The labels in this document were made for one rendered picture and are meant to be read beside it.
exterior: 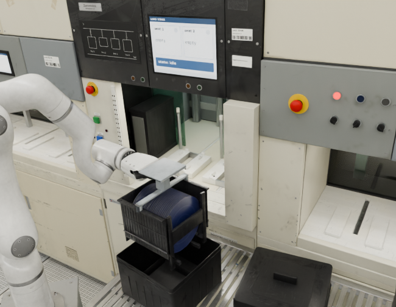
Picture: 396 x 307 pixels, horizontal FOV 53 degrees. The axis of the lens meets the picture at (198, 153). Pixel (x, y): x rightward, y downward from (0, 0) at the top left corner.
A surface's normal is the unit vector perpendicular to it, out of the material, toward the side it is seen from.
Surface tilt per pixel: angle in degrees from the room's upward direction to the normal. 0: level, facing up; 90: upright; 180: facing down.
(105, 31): 90
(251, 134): 90
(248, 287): 0
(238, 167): 90
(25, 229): 64
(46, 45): 90
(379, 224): 0
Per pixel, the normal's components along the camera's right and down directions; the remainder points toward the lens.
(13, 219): 0.54, -0.12
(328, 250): -0.51, 0.41
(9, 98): -0.20, 0.62
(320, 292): -0.04, -0.89
